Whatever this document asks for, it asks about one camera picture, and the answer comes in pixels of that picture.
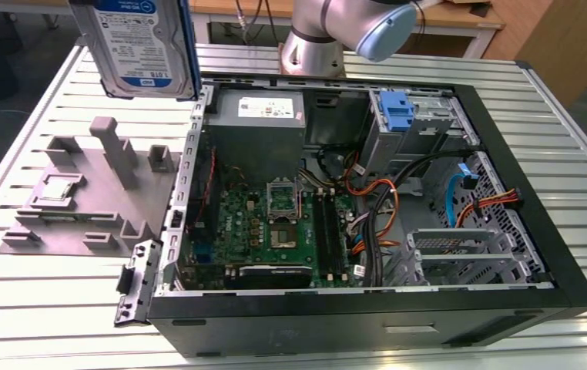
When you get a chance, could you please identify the black hanging cable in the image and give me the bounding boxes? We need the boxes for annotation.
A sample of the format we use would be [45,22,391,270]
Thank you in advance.
[235,0,275,46]

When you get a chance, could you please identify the RAM slot white clips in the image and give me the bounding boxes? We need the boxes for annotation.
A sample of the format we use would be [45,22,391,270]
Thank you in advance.
[331,189,351,280]
[317,188,337,280]

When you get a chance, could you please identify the grey power supply unit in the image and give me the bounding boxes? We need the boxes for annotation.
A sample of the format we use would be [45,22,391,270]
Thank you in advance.
[204,87,308,182]

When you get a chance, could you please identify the disk power wire with connector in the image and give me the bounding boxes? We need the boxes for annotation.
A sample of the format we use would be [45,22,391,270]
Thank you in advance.
[455,187,525,229]

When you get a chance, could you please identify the metal drive cage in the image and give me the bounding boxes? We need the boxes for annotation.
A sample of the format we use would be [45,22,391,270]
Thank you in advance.
[363,89,481,179]

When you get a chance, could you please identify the blue data wire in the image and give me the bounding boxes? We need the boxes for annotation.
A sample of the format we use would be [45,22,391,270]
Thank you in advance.
[445,160,481,229]

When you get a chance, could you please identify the grey parts rack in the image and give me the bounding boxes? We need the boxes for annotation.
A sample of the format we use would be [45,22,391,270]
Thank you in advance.
[0,115,185,257]

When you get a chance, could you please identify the thin red wire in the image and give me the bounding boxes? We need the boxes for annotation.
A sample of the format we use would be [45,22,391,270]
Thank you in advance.
[189,146,217,229]

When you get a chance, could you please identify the hard disk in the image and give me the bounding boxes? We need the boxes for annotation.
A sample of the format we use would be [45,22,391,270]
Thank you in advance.
[68,0,203,103]

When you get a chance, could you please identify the blue expansion slot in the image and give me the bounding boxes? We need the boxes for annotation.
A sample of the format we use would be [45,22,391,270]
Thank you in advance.
[193,237,216,267]

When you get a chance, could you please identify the metal disk bay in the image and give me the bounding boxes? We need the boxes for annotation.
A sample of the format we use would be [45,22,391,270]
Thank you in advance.
[404,227,536,288]

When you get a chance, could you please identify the silver CPU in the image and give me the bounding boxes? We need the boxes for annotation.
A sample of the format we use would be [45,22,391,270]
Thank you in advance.
[33,177,77,202]

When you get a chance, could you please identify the metal socket cover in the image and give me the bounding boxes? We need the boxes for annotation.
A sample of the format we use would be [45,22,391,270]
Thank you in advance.
[264,177,304,225]

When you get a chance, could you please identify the white frame wooden desk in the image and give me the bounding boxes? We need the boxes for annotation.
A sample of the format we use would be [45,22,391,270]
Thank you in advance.
[0,0,212,44]
[209,0,508,59]

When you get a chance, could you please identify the green RAM stick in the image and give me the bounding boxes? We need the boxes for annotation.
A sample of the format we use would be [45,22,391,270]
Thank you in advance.
[38,214,94,225]

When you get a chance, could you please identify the orange red wire bundle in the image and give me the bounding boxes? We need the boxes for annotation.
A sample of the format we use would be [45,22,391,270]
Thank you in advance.
[343,148,403,256]

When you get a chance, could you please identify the blue plastic drive latch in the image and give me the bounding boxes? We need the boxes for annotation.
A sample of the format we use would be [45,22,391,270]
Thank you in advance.
[379,90,416,133]

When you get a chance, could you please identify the thick black cable bundle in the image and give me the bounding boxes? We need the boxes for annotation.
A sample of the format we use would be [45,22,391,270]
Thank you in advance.
[363,148,475,288]

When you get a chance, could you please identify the locking lever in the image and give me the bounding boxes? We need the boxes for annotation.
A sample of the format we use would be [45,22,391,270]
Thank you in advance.
[296,180,307,229]

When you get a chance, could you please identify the CPU socket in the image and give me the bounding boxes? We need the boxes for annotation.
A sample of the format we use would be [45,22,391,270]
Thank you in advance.
[269,226,300,251]

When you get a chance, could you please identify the black graphics card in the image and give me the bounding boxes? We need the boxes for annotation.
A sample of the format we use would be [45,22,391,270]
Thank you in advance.
[223,264,315,290]

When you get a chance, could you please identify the yellow black power wires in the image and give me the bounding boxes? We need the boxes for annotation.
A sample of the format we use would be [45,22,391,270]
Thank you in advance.
[296,167,348,190]

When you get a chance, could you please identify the green motherboard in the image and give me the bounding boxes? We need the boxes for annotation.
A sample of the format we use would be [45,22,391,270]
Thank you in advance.
[177,175,371,290]

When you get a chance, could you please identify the black PC case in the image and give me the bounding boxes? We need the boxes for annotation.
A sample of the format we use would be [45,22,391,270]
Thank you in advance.
[145,70,587,359]

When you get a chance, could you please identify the wooden cabinet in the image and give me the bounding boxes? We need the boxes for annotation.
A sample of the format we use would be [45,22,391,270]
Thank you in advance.
[485,0,587,111]

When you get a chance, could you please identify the white grey wires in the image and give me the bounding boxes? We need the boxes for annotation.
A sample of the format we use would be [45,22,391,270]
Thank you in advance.
[347,211,377,237]

